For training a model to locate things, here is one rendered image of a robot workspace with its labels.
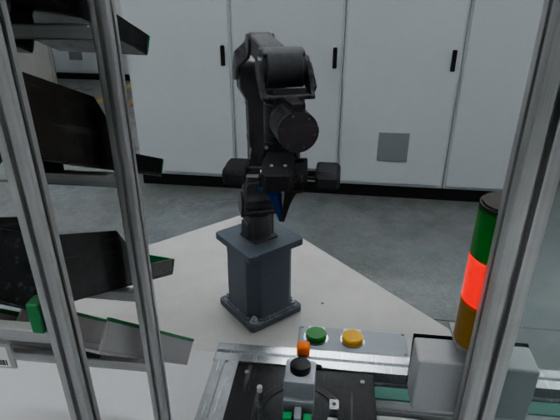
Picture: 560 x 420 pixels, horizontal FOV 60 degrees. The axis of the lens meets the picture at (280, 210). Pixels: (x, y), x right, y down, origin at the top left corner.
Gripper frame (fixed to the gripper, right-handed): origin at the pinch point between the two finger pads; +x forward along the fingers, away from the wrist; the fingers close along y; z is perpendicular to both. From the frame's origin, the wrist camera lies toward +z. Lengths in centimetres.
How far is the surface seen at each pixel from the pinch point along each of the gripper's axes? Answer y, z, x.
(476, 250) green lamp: 21.7, 32.5, -11.6
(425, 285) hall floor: 63, -165, 126
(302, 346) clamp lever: 4.8, 14.2, 17.8
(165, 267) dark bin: -15.4, 14.9, 4.5
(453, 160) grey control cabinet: 95, -280, 92
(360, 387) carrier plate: 14.6, 11.2, 28.4
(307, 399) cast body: 6.3, 22.6, 19.9
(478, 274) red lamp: 22.1, 33.2, -9.5
